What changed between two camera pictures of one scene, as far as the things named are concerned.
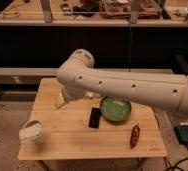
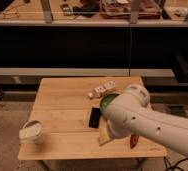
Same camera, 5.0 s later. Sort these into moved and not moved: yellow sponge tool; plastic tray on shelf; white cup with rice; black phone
Moved: yellow sponge tool
Not moved: plastic tray on shelf; black phone; white cup with rice
